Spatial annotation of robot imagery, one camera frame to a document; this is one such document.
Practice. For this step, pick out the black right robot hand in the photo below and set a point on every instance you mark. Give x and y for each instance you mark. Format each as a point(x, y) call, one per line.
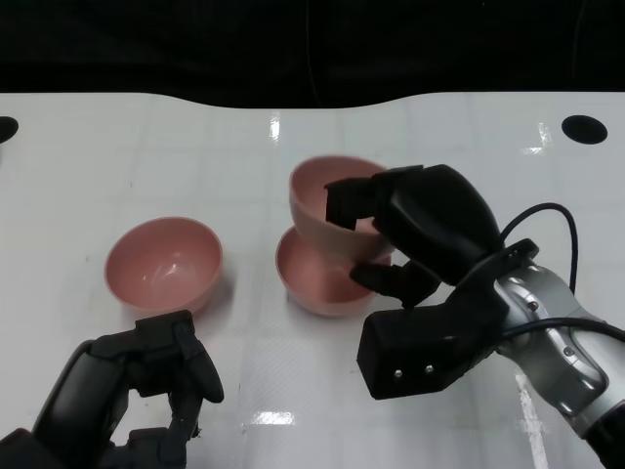
point(439, 220)

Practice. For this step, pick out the pink bowl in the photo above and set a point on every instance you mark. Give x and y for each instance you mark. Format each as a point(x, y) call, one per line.
point(317, 288)
point(161, 264)
point(312, 195)

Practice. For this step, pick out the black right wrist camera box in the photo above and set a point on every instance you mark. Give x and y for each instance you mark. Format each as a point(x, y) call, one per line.
point(405, 352)

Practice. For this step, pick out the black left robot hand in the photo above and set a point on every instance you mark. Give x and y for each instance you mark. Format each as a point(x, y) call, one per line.
point(78, 391)

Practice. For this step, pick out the black cloth backdrop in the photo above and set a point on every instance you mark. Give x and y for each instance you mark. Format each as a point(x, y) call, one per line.
point(146, 49)

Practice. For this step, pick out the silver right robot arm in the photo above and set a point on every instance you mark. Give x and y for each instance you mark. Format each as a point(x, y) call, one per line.
point(547, 303)

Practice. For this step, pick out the black table grommet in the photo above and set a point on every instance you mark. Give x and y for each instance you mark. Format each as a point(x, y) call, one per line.
point(7, 128)
point(583, 129)

